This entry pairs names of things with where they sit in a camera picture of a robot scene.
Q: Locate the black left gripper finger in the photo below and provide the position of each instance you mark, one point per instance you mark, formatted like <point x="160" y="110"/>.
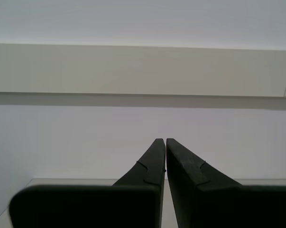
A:
<point x="216" y="204"/>
<point x="97" y="206"/>

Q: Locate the cream horizontal wall panel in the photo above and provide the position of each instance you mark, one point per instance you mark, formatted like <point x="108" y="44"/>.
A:
<point x="133" y="71"/>

